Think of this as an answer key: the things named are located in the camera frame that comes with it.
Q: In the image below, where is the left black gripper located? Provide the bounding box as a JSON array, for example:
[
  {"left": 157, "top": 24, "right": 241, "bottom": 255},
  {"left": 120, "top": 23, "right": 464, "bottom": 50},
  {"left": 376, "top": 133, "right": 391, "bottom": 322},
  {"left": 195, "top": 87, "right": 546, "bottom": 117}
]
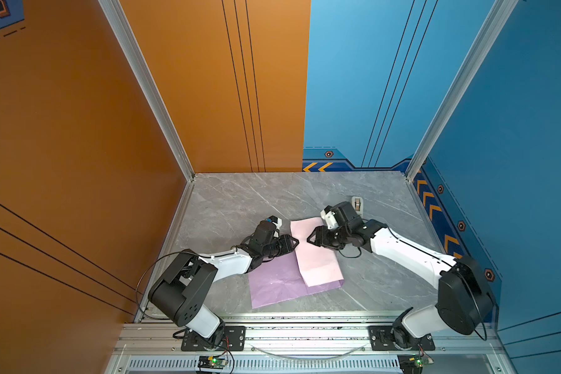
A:
[{"left": 261, "top": 234, "right": 300, "bottom": 260}]

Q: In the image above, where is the left green circuit board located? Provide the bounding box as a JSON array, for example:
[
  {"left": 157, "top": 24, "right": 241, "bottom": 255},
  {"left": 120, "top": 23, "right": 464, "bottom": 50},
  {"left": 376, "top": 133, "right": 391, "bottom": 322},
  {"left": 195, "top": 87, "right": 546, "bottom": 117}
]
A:
[{"left": 196, "top": 355, "right": 229, "bottom": 373}]

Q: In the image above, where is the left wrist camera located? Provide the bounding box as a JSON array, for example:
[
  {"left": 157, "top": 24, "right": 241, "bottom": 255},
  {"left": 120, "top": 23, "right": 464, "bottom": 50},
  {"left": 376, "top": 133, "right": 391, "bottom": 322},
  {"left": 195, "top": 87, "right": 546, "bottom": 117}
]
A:
[{"left": 267, "top": 216, "right": 282, "bottom": 230}]

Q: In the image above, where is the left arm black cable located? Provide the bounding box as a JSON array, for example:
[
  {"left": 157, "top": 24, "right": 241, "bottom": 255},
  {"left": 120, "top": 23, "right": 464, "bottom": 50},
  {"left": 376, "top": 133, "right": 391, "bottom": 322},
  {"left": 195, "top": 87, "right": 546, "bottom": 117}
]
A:
[{"left": 134, "top": 249, "right": 193, "bottom": 319}]

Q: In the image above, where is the right aluminium corner post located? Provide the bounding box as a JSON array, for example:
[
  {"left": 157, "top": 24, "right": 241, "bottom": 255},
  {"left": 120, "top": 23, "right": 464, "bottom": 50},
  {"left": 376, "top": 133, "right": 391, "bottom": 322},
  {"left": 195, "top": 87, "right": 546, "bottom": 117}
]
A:
[{"left": 404, "top": 0, "right": 520, "bottom": 183}]

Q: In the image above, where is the left aluminium corner post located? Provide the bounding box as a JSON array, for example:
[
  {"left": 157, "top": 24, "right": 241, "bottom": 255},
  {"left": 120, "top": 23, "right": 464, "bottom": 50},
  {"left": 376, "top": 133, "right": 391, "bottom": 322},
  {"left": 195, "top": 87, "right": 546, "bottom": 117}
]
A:
[{"left": 97, "top": 0, "right": 196, "bottom": 182}]

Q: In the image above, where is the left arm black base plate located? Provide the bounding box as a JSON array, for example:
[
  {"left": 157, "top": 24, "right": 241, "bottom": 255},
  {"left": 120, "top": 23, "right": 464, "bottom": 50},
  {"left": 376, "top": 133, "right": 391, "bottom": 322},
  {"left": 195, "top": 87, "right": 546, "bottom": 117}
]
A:
[{"left": 181, "top": 326, "right": 246, "bottom": 352}]

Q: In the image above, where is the white tape dispenser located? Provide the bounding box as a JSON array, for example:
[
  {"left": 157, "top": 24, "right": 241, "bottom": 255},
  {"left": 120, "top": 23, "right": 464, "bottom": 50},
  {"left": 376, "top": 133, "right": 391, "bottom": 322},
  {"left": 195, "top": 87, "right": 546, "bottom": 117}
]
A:
[{"left": 351, "top": 196, "right": 363, "bottom": 217}]

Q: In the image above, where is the clear curved cable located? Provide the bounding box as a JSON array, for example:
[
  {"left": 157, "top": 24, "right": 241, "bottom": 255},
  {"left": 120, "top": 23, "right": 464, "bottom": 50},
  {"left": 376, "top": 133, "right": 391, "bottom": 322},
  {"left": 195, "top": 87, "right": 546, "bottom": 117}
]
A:
[{"left": 247, "top": 343, "right": 370, "bottom": 362}]

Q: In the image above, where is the purple wrapping paper sheet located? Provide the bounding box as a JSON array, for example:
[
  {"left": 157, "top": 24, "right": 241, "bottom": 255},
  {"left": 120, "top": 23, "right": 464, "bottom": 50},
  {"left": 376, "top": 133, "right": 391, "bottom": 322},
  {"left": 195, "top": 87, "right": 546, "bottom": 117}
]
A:
[{"left": 249, "top": 218, "right": 344, "bottom": 309}]

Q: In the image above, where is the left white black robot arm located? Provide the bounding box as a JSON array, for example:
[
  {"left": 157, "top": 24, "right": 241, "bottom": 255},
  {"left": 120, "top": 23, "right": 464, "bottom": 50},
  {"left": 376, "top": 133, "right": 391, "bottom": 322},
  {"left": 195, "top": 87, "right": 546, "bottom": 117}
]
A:
[{"left": 148, "top": 216, "right": 299, "bottom": 349}]

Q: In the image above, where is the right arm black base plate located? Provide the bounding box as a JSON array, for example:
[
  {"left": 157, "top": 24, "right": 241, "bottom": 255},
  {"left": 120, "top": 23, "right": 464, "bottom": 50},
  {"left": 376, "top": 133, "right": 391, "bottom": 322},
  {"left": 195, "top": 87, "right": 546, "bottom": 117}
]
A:
[{"left": 368, "top": 325, "right": 436, "bottom": 352}]

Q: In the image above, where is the aluminium corner post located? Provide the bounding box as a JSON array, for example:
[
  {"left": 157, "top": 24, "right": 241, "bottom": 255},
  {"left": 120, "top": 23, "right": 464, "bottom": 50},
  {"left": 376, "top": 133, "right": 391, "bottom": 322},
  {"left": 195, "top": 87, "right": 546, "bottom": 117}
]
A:
[
  {"left": 97, "top": 0, "right": 196, "bottom": 182},
  {"left": 404, "top": 0, "right": 520, "bottom": 183}
]

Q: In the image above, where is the green circuit board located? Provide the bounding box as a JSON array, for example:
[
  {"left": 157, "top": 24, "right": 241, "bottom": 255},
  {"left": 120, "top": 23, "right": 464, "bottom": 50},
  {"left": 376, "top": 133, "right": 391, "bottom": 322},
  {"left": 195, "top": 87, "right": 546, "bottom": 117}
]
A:
[
  {"left": 196, "top": 355, "right": 229, "bottom": 373},
  {"left": 397, "top": 355, "right": 423, "bottom": 374}
]

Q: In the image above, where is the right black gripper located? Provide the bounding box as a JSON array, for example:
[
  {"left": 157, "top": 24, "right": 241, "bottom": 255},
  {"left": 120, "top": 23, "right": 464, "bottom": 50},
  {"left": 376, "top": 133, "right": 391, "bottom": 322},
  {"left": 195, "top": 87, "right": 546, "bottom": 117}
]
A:
[{"left": 304, "top": 226, "right": 351, "bottom": 251}]

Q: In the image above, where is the right green circuit board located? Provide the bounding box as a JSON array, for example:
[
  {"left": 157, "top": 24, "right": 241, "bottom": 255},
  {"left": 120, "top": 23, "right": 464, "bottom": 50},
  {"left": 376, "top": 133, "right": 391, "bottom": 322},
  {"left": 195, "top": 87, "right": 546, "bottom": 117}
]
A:
[{"left": 397, "top": 355, "right": 423, "bottom": 374}]

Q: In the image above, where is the aluminium front rail frame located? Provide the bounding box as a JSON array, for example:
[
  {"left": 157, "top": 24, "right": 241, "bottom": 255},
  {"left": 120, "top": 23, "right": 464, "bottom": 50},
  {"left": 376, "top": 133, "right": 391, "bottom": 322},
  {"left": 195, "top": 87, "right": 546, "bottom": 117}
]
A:
[{"left": 105, "top": 311, "right": 516, "bottom": 373}]

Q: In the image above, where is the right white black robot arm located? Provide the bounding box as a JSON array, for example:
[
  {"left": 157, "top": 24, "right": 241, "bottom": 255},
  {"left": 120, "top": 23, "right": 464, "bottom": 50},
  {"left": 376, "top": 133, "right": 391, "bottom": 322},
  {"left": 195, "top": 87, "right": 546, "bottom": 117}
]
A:
[{"left": 307, "top": 202, "right": 497, "bottom": 350}]

